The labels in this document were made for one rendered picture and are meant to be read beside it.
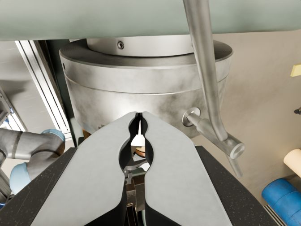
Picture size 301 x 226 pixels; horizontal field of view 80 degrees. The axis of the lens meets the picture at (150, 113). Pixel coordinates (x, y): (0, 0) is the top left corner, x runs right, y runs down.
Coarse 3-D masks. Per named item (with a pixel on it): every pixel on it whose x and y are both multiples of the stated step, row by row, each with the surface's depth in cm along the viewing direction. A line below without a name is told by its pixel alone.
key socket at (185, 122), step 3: (192, 108) 26; (195, 108) 27; (186, 111) 26; (189, 111) 26; (192, 111) 27; (195, 111) 27; (198, 111) 27; (186, 114) 26; (198, 114) 28; (183, 117) 27; (183, 120) 27; (186, 120) 27; (183, 123) 27; (186, 123) 27; (189, 123) 28; (192, 123) 28
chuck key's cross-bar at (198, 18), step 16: (192, 0) 8; (208, 0) 9; (192, 16) 9; (208, 16) 9; (192, 32) 10; (208, 32) 10; (208, 48) 11; (208, 64) 12; (208, 80) 13; (208, 96) 15; (208, 112) 17; (224, 128) 20; (240, 176) 27
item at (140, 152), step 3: (144, 147) 43; (135, 150) 47; (138, 150) 46; (141, 150) 44; (144, 150) 44; (138, 153) 46; (141, 153) 45; (144, 153) 45; (141, 156) 46; (144, 156) 46
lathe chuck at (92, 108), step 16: (224, 80) 29; (80, 96) 27; (96, 96) 25; (112, 96) 24; (128, 96) 24; (144, 96) 24; (160, 96) 24; (176, 96) 24; (192, 96) 25; (80, 112) 30; (96, 112) 27; (112, 112) 26; (128, 112) 25; (160, 112) 25; (176, 112) 26; (96, 128) 29; (176, 128) 27; (192, 128) 28; (144, 144) 28
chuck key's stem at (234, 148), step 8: (192, 112) 27; (192, 120) 26; (200, 120) 25; (208, 120) 24; (200, 128) 24; (208, 128) 23; (208, 136) 23; (216, 136) 22; (232, 136) 21; (216, 144) 22; (224, 144) 21; (232, 144) 20; (240, 144) 20; (224, 152) 21; (232, 152) 20; (240, 152) 21
